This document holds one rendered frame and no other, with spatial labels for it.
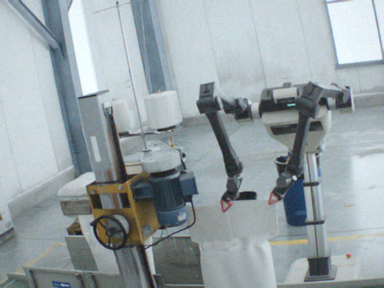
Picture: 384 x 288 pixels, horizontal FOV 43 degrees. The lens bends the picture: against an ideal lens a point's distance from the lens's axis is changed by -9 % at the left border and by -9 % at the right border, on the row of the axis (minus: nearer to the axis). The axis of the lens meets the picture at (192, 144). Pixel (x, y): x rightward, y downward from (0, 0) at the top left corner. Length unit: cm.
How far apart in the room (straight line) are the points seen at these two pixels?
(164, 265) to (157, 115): 130
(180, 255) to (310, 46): 773
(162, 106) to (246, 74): 853
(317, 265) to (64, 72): 619
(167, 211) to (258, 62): 857
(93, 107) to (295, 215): 301
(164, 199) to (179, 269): 108
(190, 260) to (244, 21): 799
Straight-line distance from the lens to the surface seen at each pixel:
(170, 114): 245
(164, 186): 239
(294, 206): 495
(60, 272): 322
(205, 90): 249
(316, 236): 329
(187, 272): 340
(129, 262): 257
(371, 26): 1041
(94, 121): 239
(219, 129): 252
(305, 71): 1064
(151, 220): 259
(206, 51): 1114
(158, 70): 1134
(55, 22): 865
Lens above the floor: 192
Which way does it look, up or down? 11 degrees down
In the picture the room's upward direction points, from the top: 11 degrees counter-clockwise
